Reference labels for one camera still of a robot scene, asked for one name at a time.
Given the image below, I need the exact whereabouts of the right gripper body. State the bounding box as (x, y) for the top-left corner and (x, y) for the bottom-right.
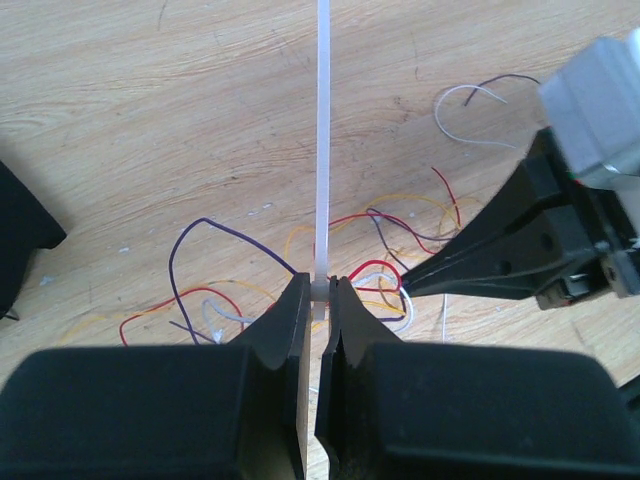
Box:
(529, 128), (639, 310)

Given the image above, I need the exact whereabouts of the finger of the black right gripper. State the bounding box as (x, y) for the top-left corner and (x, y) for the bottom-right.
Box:
(402, 128), (580, 300)

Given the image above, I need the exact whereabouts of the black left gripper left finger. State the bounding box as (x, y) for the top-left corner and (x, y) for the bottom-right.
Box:
(1, 273), (311, 479)

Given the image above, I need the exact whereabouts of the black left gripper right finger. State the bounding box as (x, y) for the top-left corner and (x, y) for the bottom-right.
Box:
(315, 278), (639, 479)

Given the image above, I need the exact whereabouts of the white wire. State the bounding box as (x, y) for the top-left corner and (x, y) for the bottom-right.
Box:
(200, 84), (517, 346)

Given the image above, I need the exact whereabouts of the grey zip tie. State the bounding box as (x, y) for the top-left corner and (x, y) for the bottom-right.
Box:
(311, 0), (331, 322)

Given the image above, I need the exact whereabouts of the red wire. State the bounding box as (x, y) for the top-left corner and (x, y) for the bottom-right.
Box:
(118, 166), (461, 347)

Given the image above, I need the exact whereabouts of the black cloth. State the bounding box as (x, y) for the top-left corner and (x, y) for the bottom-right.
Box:
(1, 163), (66, 318)

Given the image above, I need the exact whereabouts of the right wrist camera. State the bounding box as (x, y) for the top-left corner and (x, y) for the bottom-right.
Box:
(539, 29), (639, 191)

